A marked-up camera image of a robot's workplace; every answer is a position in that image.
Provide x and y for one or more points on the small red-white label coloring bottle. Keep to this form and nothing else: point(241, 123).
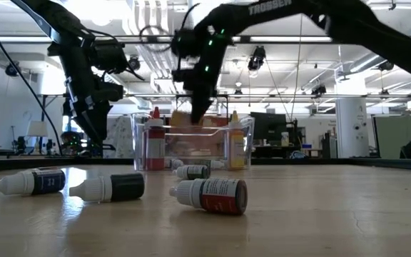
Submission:
point(219, 196)

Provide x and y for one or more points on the white pillar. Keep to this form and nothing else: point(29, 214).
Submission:
point(351, 125)

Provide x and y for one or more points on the small black food coloring bottle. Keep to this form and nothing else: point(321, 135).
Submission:
point(123, 186)

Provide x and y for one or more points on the small navy food coloring bottle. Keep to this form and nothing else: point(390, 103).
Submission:
point(45, 181)

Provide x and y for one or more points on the green partition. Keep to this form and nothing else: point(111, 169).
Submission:
point(387, 135)

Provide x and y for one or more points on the black monitor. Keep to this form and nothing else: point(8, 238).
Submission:
point(268, 126)

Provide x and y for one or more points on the clear plastic container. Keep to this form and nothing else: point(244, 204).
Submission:
point(191, 142)

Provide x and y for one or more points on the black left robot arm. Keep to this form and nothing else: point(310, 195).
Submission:
point(55, 18)

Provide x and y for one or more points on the black metal table frame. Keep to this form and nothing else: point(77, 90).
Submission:
point(334, 163)

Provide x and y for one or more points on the white table lamp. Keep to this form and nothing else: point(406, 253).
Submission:
point(37, 128)

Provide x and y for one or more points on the black ceiling spotlight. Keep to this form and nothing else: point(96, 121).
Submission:
point(257, 59)

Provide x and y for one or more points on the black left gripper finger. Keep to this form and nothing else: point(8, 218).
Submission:
point(96, 125)

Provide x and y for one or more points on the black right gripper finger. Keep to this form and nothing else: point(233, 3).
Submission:
point(200, 107)

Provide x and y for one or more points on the large red food coloring bottle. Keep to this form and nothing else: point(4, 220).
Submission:
point(155, 146)

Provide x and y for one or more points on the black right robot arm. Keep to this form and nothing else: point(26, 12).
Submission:
point(369, 32)

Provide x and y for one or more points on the large yellow food coloring bottle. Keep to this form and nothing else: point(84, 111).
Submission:
point(237, 146)

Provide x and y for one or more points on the white cup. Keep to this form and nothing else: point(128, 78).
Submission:
point(285, 139)

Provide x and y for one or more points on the small distant white bottle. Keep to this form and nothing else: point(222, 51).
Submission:
point(196, 172)

